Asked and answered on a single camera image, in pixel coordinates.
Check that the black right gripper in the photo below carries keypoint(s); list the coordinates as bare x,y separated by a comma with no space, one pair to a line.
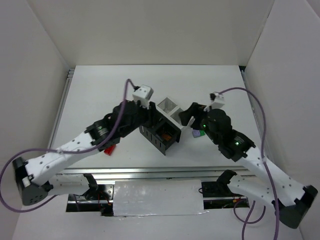
196,116

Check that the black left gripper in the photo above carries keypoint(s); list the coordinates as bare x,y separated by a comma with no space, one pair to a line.
152,113

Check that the lavender square lego brick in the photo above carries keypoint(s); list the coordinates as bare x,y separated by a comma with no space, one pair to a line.
196,133

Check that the tan lego plate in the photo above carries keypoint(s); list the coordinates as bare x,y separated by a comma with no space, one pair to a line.
166,136

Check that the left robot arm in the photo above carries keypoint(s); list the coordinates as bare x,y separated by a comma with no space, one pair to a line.
40,177

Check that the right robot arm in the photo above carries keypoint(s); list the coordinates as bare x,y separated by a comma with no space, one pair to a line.
290,199

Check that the white slotted container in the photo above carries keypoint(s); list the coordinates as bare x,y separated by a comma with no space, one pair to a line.
171,108

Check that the black slotted container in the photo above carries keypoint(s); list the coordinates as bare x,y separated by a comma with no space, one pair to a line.
153,134

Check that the red lego brick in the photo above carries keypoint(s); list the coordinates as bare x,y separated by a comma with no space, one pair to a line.
108,151

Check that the white front cover panel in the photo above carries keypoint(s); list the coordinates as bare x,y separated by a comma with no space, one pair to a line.
157,198

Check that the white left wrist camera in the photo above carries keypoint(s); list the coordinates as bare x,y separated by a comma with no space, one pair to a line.
142,96

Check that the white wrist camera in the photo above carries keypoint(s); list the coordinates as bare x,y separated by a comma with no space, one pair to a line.
217,100
142,96

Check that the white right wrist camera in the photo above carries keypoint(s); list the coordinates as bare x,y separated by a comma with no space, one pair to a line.
217,100

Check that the aluminium table edge rail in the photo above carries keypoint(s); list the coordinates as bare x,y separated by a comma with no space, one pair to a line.
167,173

